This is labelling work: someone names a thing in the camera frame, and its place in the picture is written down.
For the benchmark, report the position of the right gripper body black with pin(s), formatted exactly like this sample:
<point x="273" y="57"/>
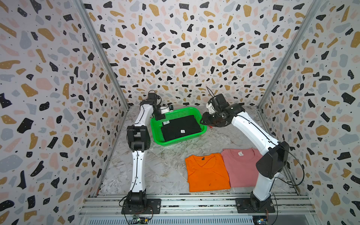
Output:
<point x="213" y="120"/>

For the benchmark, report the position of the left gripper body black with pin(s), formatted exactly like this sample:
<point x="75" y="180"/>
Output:
<point x="157" y="114"/>

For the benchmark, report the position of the green plastic basket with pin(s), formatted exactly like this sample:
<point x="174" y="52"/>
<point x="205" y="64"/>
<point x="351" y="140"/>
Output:
<point x="156" y="125"/>

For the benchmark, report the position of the black t-shirt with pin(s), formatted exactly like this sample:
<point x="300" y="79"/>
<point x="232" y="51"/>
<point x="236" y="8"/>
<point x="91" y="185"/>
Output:
<point x="180" y="127"/>

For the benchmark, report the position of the orange t-shirt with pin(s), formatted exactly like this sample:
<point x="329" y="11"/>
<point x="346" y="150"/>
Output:
<point x="207" y="173"/>

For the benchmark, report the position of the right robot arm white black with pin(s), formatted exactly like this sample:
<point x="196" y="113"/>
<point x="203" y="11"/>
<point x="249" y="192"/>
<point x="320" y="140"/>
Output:
<point x="274" y="153"/>

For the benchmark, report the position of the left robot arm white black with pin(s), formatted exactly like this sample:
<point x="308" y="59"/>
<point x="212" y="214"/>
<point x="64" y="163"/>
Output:
<point x="138" y="138"/>

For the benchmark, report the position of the pink folded t-shirt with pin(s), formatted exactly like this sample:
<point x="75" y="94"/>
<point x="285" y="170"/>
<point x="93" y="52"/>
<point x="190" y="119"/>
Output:
<point x="241" y="166"/>

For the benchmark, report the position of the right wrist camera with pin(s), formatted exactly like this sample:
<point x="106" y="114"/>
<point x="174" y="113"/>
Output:
<point x="217" y="104"/>

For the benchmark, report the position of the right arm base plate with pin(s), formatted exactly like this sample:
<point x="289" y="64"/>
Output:
<point x="253" y="205"/>

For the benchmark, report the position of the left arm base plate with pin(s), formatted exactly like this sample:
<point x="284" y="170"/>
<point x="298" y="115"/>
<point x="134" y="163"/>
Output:
<point x="141" y="206"/>

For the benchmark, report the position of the aluminium mounting rail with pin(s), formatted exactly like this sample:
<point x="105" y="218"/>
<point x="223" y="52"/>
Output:
<point x="200" y="209"/>

